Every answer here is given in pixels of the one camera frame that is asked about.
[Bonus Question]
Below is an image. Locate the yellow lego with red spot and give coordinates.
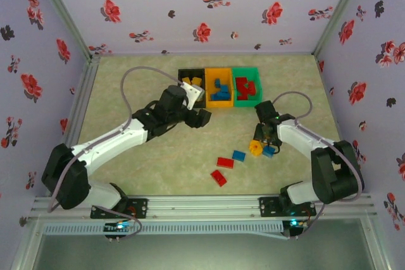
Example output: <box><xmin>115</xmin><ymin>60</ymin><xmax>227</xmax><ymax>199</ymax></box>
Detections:
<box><xmin>249</xmin><ymin>139</ymin><xmax>264</xmax><ymax>157</ymax></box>

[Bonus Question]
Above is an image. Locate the orange plastic bin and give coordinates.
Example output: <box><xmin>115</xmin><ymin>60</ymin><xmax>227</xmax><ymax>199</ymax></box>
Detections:
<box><xmin>204</xmin><ymin>67</ymin><xmax>235</xmax><ymax>108</ymax></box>

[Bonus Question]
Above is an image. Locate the black plastic bin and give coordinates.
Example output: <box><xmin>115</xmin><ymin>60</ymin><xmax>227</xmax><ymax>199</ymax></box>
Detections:
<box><xmin>177</xmin><ymin>68</ymin><xmax>207</xmax><ymax>109</ymax></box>

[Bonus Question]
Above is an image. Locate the green plastic bin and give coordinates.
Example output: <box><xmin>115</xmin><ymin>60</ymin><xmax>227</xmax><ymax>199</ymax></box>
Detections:
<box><xmin>232</xmin><ymin>66</ymin><xmax>263</xmax><ymax>108</ymax></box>

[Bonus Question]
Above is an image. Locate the grey metal sheet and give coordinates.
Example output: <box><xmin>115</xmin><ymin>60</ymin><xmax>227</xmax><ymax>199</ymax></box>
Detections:
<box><xmin>31</xmin><ymin>234</ymin><xmax>376</xmax><ymax>270</ymax></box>

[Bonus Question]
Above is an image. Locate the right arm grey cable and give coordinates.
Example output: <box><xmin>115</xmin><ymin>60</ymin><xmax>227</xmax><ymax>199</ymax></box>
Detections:
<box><xmin>270</xmin><ymin>91</ymin><xmax>365</xmax><ymax>240</ymax></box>

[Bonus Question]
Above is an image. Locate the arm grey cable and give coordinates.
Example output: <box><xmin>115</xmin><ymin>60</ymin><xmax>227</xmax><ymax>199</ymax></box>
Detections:
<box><xmin>47</xmin><ymin>66</ymin><xmax>186</xmax><ymax>240</ymax></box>
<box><xmin>270</xmin><ymin>91</ymin><xmax>365</xmax><ymax>240</ymax></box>

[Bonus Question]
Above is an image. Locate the left arm grey cable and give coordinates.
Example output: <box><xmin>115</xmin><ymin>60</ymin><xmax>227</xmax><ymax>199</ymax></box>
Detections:
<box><xmin>47</xmin><ymin>66</ymin><xmax>186</xmax><ymax>240</ymax></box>

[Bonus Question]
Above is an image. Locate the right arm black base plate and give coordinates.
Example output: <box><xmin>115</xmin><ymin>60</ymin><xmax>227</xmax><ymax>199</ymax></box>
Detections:
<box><xmin>258</xmin><ymin>196</ymin><xmax>317</xmax><ymax>219</ymax></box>

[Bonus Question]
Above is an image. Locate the aluminium side rail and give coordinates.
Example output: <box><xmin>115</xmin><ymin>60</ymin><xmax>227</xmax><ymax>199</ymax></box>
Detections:
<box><xmin>47</xmin><ymin>56</ymin><xmax>101</xmax><ymax>197</ymax></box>

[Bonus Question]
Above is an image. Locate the long aluminium mounting rail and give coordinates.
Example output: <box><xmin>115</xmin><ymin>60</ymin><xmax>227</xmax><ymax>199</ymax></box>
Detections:
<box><xmin>30</xmin><ymin>194</ymin><xmax>379</xmax><ymax>220</ymax></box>

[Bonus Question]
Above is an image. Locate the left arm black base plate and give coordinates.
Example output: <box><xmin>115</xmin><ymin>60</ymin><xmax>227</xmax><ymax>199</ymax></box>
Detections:
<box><xmin>90</xmin><ymin>197</ymin><xmax>149</xmax><ymax>219</ymax></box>

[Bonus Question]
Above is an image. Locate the white slotted cable duct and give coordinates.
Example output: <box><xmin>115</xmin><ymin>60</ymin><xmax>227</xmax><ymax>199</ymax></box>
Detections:
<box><xmin>42</xmin><ymin>221</ymin><xmax>285</xmax><ymax>236</ymax></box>

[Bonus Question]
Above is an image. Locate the aluminium corner post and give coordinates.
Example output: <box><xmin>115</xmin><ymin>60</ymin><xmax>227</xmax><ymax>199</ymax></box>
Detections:
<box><xmin>311</xmin><ymin>0</ymin><xmax>371</xmax><ymax>58</ymax></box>
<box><xmin>29</xmin><ymin>0</ymin><xmax>97</xmax><ymax>62</ymax></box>

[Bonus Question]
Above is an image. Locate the aluminium frame bar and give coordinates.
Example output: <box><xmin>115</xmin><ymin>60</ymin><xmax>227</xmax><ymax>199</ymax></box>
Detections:
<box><xmin>11</xmin><ymin>216</ymin><xmax>44</xmax><ymax>270</ymax></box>
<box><xmin>360</xmin><ymin>216</ymin><xmax>395</xmax><ymax>270</ymax></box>

